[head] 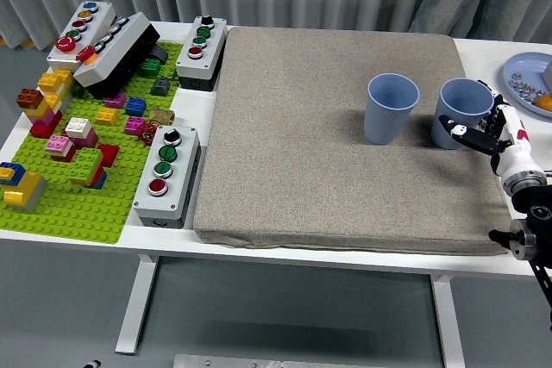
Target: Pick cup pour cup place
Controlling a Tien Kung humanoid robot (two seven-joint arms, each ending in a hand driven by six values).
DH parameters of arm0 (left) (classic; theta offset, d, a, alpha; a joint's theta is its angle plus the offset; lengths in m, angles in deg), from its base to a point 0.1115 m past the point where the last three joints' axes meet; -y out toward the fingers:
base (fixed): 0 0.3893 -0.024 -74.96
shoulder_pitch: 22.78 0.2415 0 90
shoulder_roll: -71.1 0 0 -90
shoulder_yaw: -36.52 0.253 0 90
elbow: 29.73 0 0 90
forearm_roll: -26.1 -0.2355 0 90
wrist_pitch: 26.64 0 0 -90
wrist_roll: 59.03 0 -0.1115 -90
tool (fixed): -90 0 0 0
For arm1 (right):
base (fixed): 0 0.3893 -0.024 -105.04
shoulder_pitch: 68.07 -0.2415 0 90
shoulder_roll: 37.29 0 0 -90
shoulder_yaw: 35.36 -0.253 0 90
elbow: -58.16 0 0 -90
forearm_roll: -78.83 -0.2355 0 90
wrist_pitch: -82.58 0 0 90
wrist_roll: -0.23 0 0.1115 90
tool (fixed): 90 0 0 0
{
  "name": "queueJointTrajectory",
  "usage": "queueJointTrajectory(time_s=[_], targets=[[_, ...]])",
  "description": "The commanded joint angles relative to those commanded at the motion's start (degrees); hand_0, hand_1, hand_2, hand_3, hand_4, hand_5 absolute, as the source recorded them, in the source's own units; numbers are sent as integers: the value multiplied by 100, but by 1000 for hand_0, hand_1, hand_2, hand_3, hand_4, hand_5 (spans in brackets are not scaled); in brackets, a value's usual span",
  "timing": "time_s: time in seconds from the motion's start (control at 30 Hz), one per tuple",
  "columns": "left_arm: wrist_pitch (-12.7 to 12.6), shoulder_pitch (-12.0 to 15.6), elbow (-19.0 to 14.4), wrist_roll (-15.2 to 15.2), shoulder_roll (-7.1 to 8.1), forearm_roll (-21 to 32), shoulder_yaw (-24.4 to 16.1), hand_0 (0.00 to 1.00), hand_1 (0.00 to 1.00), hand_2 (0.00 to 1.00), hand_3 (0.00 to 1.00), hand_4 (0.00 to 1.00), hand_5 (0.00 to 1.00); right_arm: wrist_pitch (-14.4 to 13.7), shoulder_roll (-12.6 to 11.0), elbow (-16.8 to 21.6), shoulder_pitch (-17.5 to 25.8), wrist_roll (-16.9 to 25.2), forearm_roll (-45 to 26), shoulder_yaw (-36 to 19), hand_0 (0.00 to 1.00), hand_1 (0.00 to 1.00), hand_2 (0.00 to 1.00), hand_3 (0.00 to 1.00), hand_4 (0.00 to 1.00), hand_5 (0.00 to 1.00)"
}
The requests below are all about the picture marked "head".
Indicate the grey-brown cushion mat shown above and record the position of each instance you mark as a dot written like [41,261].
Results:
[302,148]

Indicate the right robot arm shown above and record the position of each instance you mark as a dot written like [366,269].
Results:
[532,208]

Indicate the grey five-button control box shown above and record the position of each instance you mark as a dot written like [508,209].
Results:
[92,27]

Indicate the brown toy brick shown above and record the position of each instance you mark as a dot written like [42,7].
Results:
[29,98]

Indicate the green brick baseplate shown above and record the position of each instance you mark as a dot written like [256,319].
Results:
[77,217]

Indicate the brass valve fitting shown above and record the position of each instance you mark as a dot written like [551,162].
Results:
[161,116]

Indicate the pink toy brick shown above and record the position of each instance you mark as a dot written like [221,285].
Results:
[59,145]

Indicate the grey four-button control box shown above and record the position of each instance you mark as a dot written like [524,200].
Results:
[179,182]
[207,55]

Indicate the white toy brick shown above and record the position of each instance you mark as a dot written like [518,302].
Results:
[78,126]

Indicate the blue toy brick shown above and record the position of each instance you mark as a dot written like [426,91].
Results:
[10,170]
[136,106]

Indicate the yellow grey toy brick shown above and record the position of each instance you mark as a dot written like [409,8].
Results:
[23,191]

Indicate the white table leg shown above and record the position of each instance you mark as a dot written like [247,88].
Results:
[133,307]
[446,325]

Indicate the dark grey sloped brick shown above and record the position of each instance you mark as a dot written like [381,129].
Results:
[160,86]

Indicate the green toy brick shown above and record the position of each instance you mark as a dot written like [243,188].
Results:
[86,163]
[151,66]

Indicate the magenta toy brick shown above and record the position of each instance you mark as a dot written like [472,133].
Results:
[133,126]
[115,101]
[86,140]

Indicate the orange fruit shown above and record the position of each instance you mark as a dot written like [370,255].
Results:
[544,102]

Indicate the red valve handwheel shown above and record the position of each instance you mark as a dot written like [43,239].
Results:
[147,132]

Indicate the grey block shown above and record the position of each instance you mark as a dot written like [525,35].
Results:
[547,75]

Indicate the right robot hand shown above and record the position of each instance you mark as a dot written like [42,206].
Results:
[513,148]

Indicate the blue plate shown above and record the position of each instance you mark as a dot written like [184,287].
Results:
[524,66]

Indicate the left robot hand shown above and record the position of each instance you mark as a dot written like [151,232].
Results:
[91,363]

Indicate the blue ribbed cup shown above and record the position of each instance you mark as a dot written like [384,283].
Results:
[466,98]
[384,126]

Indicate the long grey black control box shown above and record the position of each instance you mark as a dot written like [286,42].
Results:
[125,45]

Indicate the red toy brick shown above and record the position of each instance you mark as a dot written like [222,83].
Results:
[109,154]
[43,129]

